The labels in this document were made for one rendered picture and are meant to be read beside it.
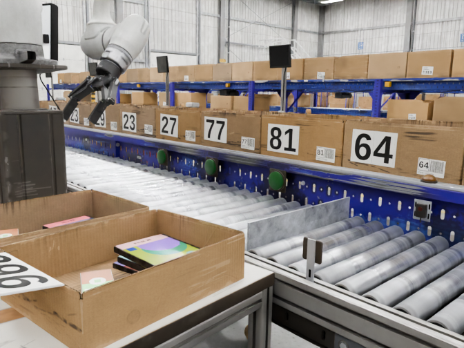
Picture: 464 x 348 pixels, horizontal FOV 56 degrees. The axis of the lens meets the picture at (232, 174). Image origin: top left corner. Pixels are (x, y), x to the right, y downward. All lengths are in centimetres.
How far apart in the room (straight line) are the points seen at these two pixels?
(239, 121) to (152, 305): 124
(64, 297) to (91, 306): 5
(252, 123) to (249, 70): 649
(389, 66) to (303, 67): 152
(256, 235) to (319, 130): 59
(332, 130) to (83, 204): 86
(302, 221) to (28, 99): 86
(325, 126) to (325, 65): 563
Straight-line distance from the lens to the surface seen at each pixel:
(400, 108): 625
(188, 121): 216
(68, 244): 97
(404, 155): 145
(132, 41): 152
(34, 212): 128
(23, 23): 138
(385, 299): 94
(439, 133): 140
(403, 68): 653
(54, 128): 138
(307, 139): 164
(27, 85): 139
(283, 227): 122
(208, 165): 194
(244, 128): 187
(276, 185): 166
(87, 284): 82
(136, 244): 100
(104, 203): 129
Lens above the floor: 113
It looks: 10 degrees down
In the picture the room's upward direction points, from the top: 1 degrees clockwise
